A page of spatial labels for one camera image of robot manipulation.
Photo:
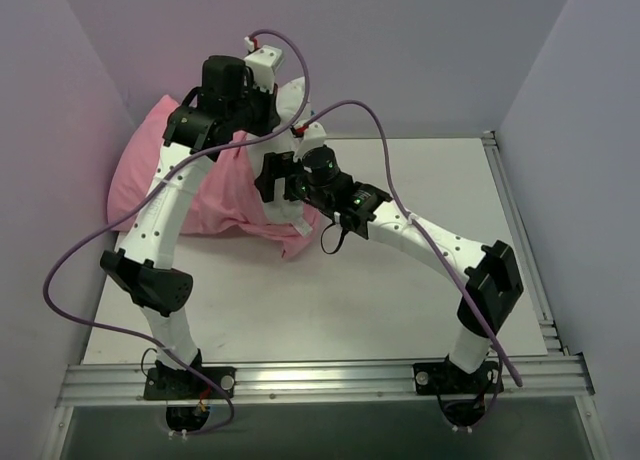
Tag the pink floral pillowcase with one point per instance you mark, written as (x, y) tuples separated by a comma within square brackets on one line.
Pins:
[(226, 198)]

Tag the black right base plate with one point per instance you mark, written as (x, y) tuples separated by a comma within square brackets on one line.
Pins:
[(464, 399)]

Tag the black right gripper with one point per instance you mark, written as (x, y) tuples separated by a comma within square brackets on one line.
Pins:
[(270, 177)]

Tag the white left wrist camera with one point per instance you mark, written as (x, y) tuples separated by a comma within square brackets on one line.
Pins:
[(264, 62)]

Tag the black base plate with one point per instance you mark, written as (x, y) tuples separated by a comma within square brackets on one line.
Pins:
[(165, 384), (464, 399)]

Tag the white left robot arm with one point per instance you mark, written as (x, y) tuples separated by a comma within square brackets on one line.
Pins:
[(142, 266)]

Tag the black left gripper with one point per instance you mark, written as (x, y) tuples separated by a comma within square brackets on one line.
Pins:
[(261, 112)]

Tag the aluminium back rail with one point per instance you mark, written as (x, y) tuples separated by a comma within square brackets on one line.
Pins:
[(484, 135)]

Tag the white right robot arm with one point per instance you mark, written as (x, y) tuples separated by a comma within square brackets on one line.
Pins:
[(485, 276)]

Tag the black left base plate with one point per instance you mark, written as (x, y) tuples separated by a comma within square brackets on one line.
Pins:
[(165, 384)]

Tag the aluminium front rail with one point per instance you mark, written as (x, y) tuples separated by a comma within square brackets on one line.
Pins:
[(309, 382)]

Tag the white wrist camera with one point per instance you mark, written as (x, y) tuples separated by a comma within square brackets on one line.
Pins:
[(264, 62), (314, 136)]

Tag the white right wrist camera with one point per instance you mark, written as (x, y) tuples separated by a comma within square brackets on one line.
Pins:
[(314, 136)]

